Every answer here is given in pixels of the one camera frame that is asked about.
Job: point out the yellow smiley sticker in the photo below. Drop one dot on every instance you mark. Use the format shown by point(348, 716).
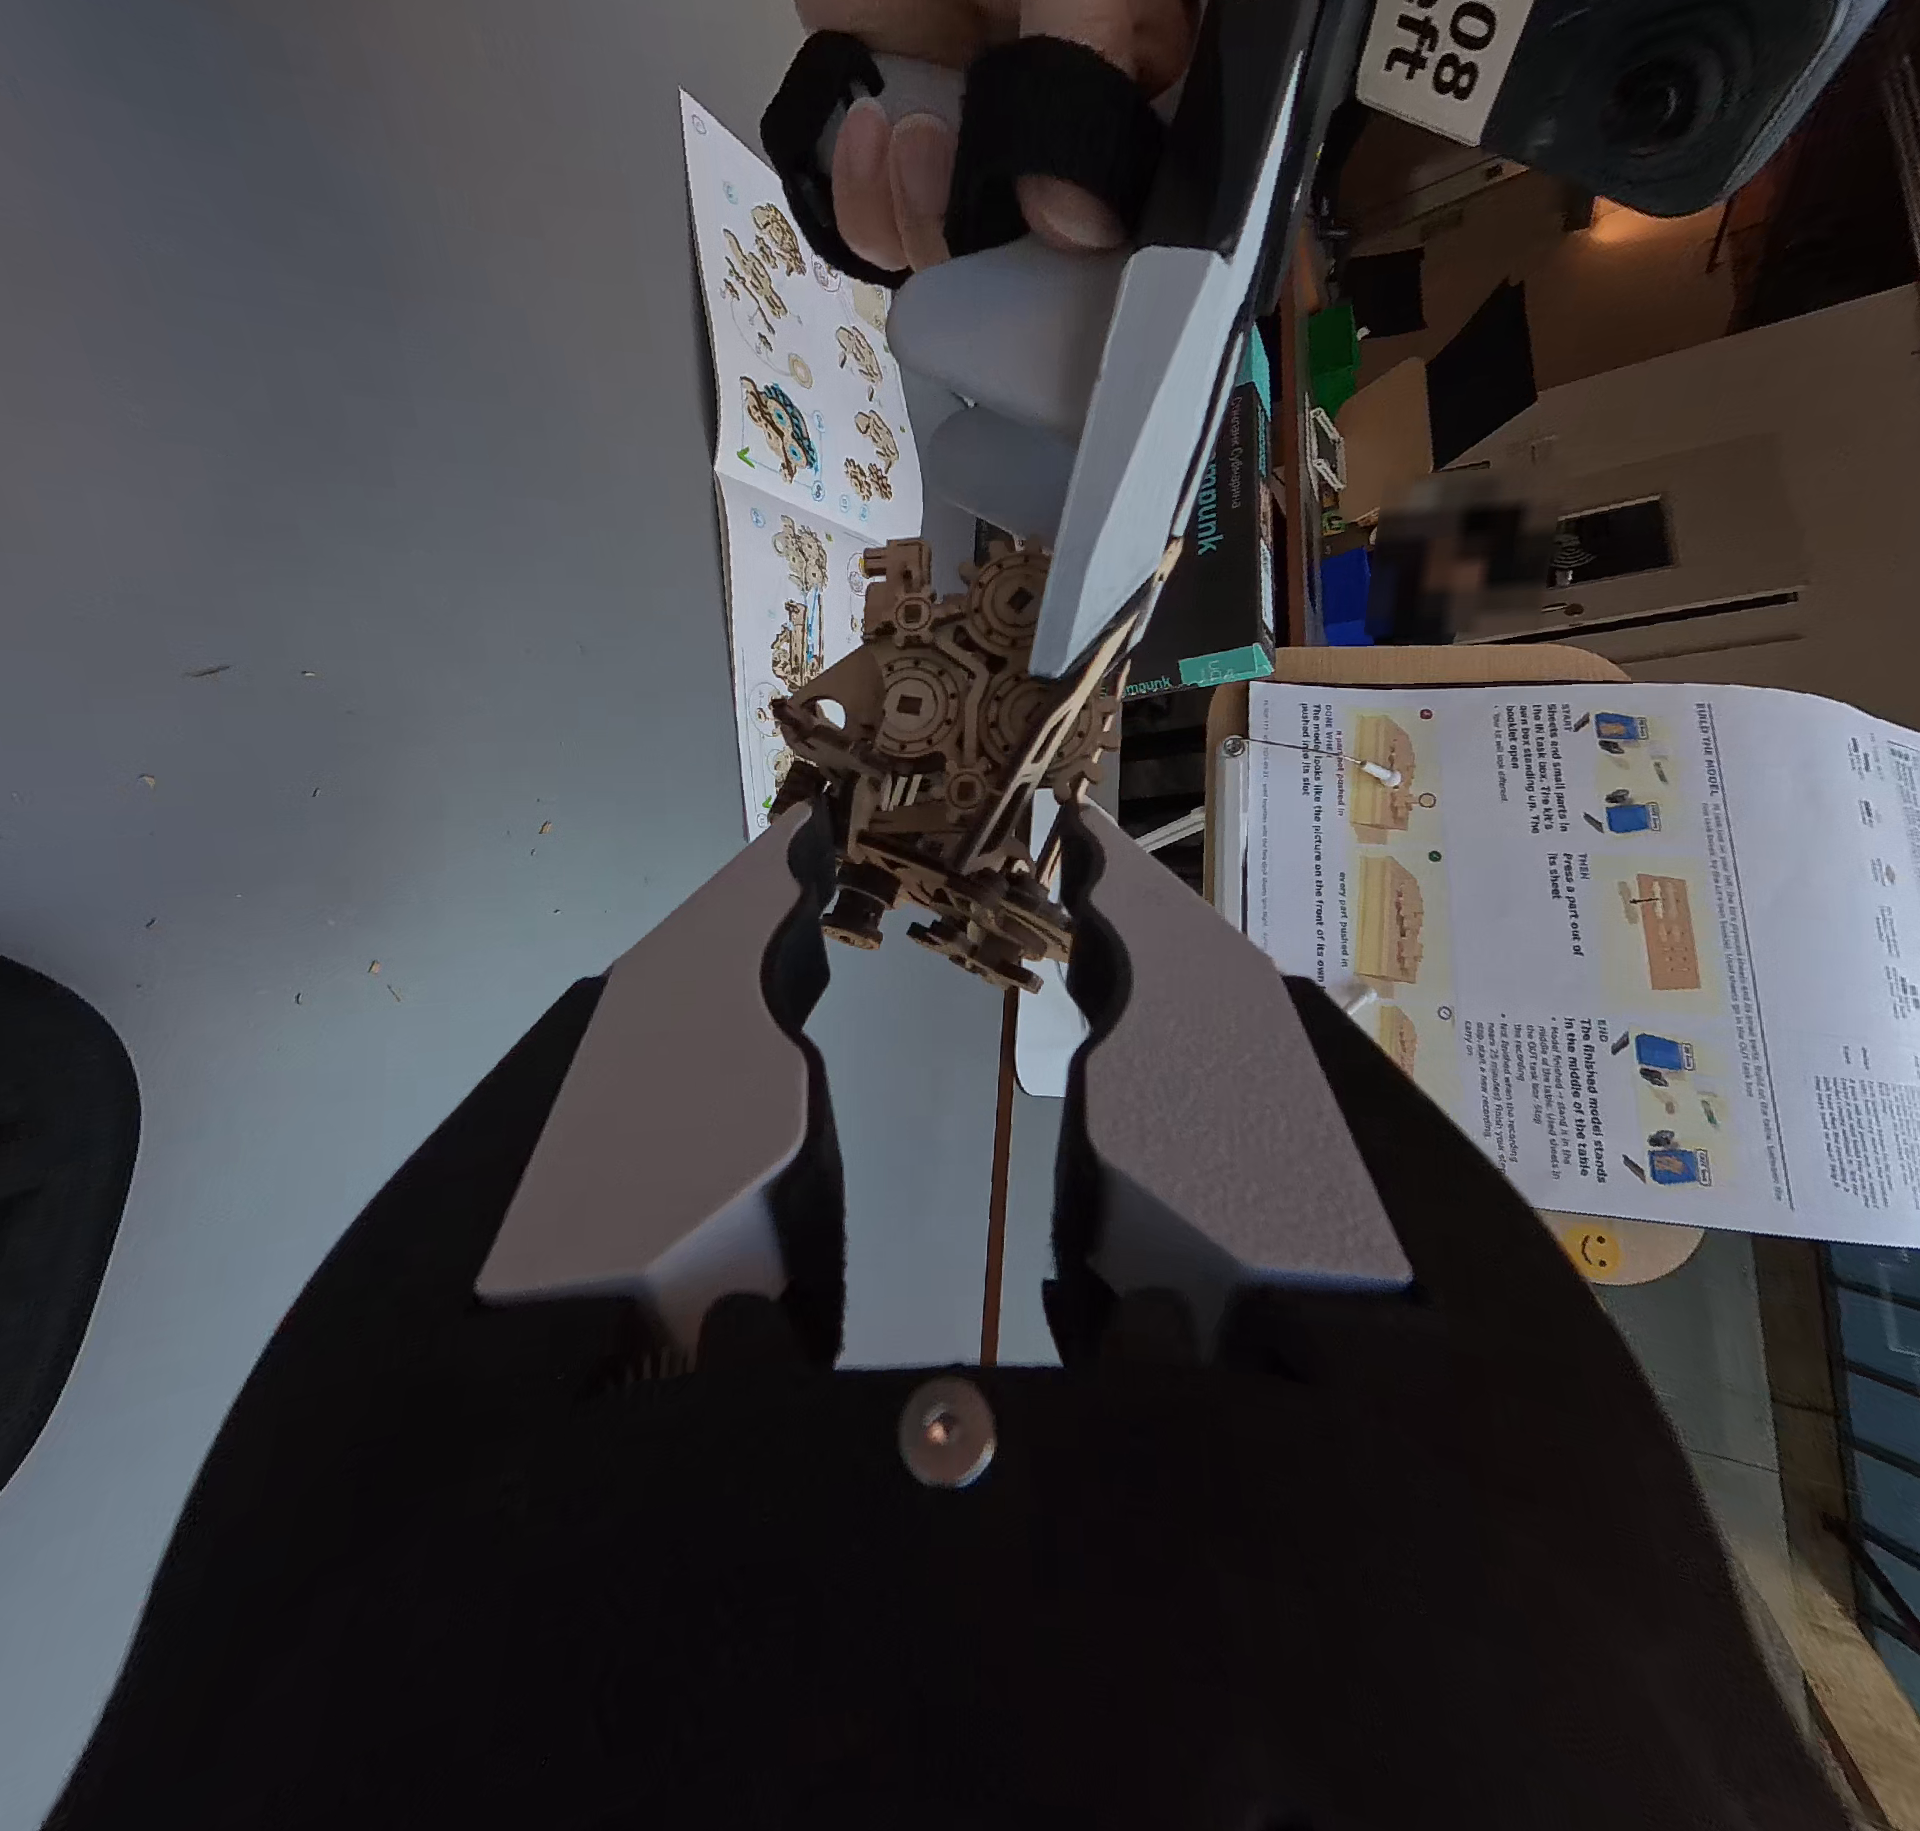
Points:
point(1592, 1249)

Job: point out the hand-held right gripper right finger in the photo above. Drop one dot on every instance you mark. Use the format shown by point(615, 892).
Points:
point(1245, 1141)

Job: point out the white instruction booklet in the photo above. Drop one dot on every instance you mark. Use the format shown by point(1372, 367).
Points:
point(752, 361)

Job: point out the black model kit box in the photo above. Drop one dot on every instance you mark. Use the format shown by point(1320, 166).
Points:
point(1217, 571)

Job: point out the blue plastic bin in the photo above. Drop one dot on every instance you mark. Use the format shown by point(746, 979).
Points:
point(1347, 600)

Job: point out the black square panel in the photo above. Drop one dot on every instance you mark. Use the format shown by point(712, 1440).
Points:
point(1487, 375)
point(1383, 295)

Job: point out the white sheet holder panel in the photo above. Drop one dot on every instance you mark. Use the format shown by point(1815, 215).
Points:
point(1230, 841)

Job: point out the wooden gear model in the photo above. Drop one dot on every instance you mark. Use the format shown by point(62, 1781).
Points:
point(917, 706)

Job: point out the beige cabinet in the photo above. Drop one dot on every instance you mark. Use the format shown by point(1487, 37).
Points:
point(1727, 420)

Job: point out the printed task sheet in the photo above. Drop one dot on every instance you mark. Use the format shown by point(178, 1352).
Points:
point(1652, 960)

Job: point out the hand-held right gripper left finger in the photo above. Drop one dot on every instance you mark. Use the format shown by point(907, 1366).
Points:
point(632, 1141)

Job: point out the green plastic bin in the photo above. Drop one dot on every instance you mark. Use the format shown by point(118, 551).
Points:
point(1332, 361)

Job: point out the light wooden bracket part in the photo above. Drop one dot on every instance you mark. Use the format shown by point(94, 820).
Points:
point(1073, 730)

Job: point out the white stand base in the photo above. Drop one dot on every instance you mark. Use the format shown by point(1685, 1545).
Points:
point(1043, 1065)

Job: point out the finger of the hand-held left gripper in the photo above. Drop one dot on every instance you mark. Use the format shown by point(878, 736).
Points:
point(1118, 481)

